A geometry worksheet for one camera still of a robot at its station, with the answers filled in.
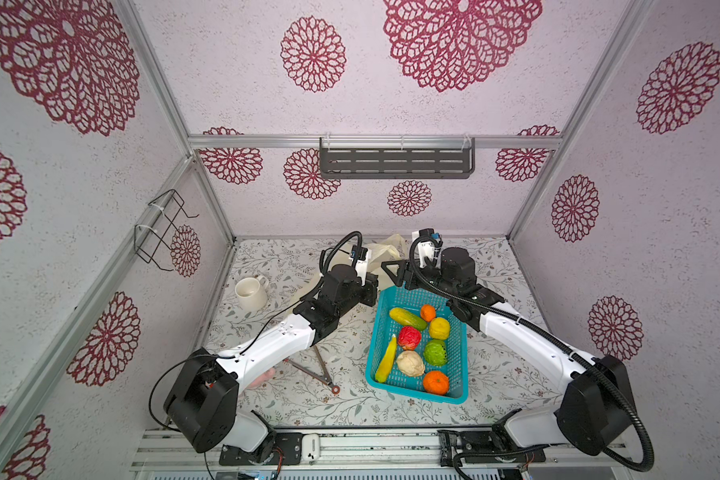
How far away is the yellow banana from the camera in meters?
0.82

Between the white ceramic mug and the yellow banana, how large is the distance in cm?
44

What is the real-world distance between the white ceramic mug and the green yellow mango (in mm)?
434

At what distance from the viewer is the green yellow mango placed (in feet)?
3.08

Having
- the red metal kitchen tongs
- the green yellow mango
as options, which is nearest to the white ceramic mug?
the red metal kitchen tongs

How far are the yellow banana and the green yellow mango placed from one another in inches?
3.2

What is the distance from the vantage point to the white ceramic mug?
0.98m

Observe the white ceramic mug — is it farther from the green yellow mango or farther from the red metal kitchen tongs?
the green yellow mango
